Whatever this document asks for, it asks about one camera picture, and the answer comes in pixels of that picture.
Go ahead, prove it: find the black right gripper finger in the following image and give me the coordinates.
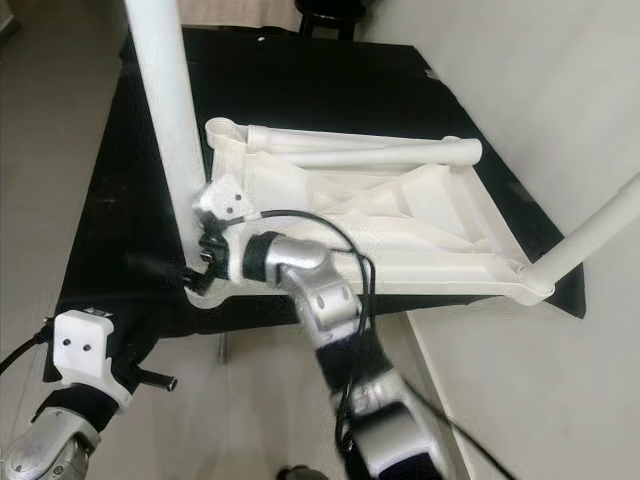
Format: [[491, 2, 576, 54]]
[[125, 255, 207, 288]]

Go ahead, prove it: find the black tablecloth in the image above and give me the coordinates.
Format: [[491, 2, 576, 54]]
[[55, 25, 588, 343]]

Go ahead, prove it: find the beige hanging towel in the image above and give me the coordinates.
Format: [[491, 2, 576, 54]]
[[175, 0, 307, 32]]

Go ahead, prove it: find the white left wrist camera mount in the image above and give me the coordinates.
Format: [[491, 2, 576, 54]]
[[53, 310, 127, 410]]

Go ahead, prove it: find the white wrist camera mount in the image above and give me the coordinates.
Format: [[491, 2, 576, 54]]
[[53, 310, 127, 410], [193, 175, 258, 283]]

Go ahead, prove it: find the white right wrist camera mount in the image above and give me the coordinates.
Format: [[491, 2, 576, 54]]
[[193, 175, 258, 283]]

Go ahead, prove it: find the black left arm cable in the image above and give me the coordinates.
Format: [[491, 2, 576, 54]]
[[0, 335, 63, 378]]

